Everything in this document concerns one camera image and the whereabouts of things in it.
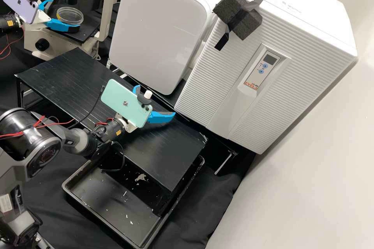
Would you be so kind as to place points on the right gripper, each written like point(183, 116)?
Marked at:
point(131, 126)

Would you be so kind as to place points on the right wrist camera phone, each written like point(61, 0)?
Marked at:
point(122, 100)

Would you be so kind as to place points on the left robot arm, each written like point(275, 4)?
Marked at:
point(8, 21)

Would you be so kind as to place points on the white box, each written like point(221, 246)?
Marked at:
point(157, 27)

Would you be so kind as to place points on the cream microscope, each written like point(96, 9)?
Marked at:
point(29, 39)

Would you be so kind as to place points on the left wrist camera phone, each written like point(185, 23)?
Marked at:
point(17, 1)

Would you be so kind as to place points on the black platform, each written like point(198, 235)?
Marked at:
point(73, 85)
point(190, 120)

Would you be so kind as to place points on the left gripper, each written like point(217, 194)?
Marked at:
point(42, 17)

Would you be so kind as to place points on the petri dish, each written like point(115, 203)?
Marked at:
point(70, 15)

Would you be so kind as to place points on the wrist camera phone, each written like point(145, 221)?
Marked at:
point(122, 100)
point(17, 1)

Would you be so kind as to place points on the black tray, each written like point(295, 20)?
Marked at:
point(111, 202)

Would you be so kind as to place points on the incubator door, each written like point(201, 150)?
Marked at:
point(292, 85)

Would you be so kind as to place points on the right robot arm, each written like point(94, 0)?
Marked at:
point(26, 141)

